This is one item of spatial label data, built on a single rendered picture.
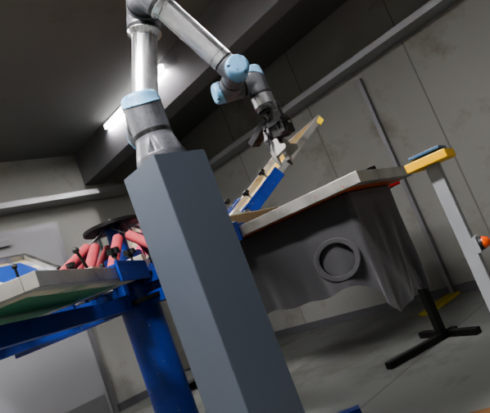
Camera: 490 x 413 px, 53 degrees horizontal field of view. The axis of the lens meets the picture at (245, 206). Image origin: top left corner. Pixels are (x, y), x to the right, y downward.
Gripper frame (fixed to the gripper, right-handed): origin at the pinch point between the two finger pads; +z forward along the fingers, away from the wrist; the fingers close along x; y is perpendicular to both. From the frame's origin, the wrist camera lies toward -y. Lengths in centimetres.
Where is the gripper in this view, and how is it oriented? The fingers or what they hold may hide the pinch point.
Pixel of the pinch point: (283, 163)
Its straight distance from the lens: 169.1
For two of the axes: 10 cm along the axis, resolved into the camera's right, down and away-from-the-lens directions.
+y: 7.2, -3.9, -5.7
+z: 3.7, 9.2, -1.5
